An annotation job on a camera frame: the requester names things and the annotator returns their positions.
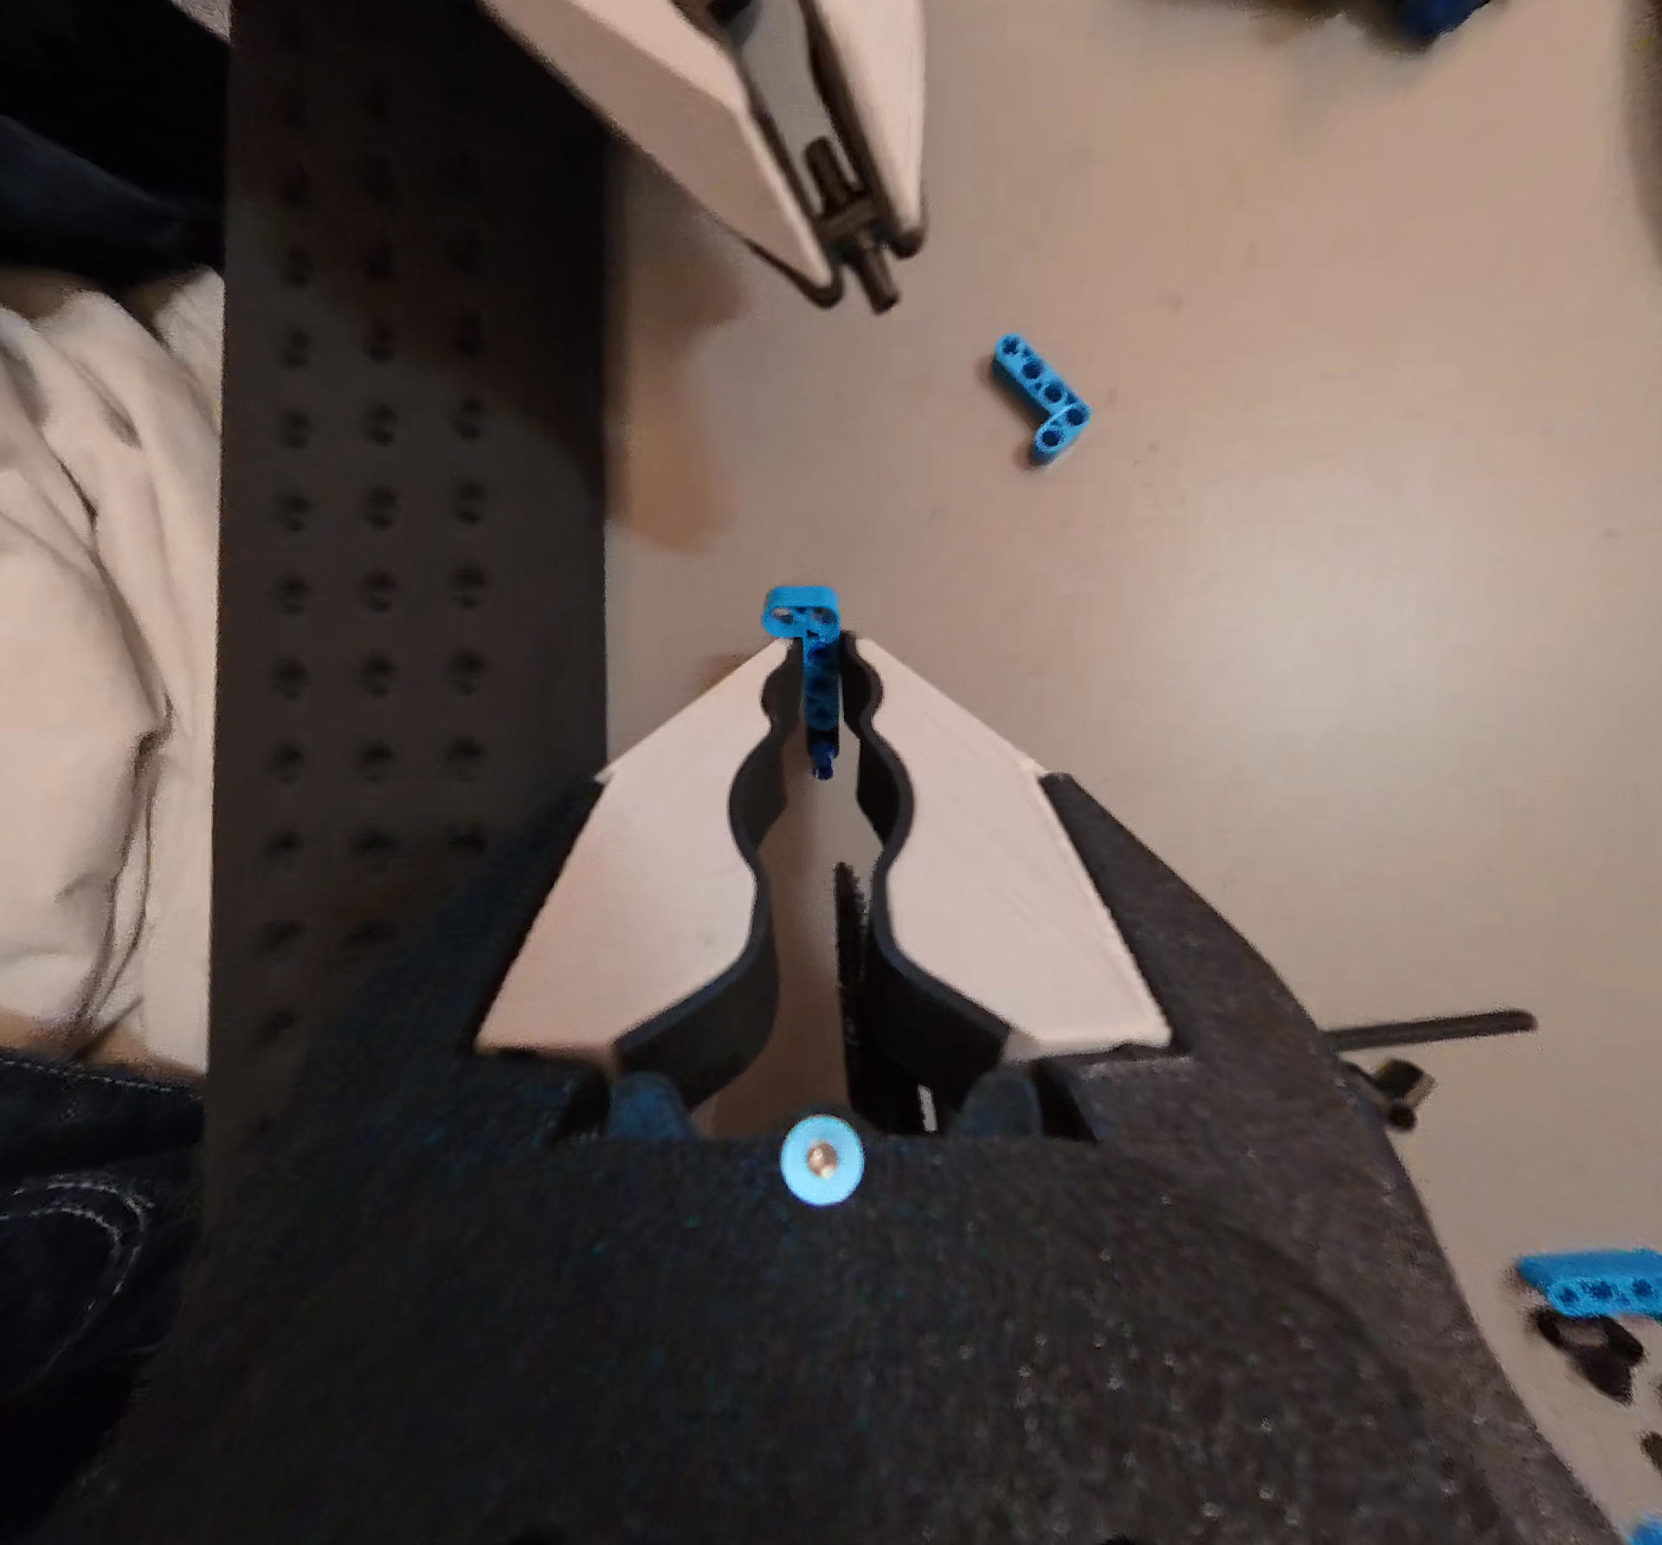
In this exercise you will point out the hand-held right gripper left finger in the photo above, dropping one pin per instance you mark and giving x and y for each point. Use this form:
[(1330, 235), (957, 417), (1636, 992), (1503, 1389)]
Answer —
[(624, 896)]

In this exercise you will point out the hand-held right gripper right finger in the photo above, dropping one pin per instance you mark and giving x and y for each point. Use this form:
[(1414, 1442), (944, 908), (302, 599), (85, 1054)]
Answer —
[(1001, 896)]

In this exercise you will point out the small black brick pin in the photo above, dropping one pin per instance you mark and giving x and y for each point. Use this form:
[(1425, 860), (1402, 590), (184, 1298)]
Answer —
[(857, 234)]

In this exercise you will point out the blue L-shaped brick beam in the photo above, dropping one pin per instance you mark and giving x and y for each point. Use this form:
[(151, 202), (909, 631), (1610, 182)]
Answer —
[(820, 663), (1040, 383)]

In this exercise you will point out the person's left forearm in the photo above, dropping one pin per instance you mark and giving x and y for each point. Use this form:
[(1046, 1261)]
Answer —
[(92, 79)]

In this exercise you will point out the grey desk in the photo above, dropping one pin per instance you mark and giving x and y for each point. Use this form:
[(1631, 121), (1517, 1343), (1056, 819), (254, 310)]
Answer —
[(1234, 663)]

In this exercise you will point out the black perforated panel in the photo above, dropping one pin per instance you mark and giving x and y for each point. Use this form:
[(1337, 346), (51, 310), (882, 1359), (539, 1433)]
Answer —
[(391, 533)]

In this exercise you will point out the white shirt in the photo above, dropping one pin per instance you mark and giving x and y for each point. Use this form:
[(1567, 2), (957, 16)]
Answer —
[(92, 663)]

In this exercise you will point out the dark denim garment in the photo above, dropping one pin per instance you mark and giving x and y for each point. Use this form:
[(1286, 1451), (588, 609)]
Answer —
[(92, 1207)]

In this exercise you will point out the light blue brick connector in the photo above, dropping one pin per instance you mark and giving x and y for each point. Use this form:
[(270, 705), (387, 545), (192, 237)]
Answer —
[(1592, 1286)]

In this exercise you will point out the pile of small brick pieces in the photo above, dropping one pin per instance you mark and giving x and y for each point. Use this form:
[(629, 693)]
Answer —
[(1592, 1344)]

